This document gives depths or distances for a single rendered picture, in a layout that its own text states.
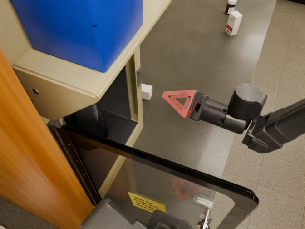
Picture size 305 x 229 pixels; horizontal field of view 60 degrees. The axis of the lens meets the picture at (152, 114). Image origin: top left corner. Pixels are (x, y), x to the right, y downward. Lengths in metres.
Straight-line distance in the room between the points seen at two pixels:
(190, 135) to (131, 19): 0.65
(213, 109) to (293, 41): 2.51
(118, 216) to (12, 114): 0.16
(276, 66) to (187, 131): 1.91
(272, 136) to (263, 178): 1.39
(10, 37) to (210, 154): 0.71
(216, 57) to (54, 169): 0.99
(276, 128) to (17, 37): 0.50
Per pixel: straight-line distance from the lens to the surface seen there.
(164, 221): 0.43
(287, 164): 2.13
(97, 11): 0.26
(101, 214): 0.33
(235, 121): 0.64
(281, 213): 1.96
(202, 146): 0.91
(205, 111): 0.64
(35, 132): 0.26
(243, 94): 0.59
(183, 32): 1.31
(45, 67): 0.32
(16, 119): 0.24
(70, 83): 0.30
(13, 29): 0.34
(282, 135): 0.62
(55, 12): 0.28
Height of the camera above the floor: 1.72
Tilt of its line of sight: 54 degrees down
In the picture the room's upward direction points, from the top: straight up
